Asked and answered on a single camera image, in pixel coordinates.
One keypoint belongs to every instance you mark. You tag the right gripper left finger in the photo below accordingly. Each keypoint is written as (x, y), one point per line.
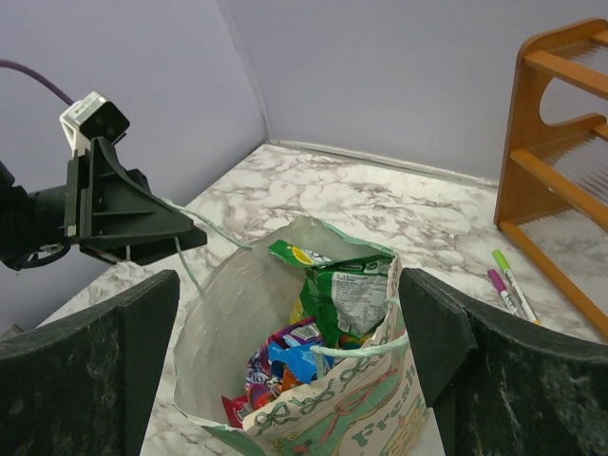
(85, 384)

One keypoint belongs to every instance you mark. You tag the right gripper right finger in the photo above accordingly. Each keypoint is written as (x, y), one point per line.
(497, 384)

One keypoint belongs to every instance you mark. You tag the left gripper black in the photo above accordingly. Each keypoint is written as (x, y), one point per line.
(112, 215)

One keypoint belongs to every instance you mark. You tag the green snack packet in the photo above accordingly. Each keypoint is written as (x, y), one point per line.
(346, 297)

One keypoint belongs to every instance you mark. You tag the purple snack packet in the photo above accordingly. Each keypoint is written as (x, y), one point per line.
(285, 360)

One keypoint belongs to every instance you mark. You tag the green printed paper bag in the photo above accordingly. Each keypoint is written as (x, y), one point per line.
(366, 401)

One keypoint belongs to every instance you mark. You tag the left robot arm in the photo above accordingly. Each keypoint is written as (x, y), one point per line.
(32, 225)

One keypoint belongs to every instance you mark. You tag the magenta cap marker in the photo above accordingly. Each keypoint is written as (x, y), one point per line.
(501, 288)

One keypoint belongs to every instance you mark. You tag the green cap marker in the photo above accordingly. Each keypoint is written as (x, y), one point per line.
(515, 286)

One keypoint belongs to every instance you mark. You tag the red snack packet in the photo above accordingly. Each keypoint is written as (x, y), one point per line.
(236, 410)

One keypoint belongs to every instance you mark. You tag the orange wooden shelf rack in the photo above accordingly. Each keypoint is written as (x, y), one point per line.
(552, 197)

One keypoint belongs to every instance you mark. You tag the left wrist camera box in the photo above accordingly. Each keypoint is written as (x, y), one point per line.
(92, 117)

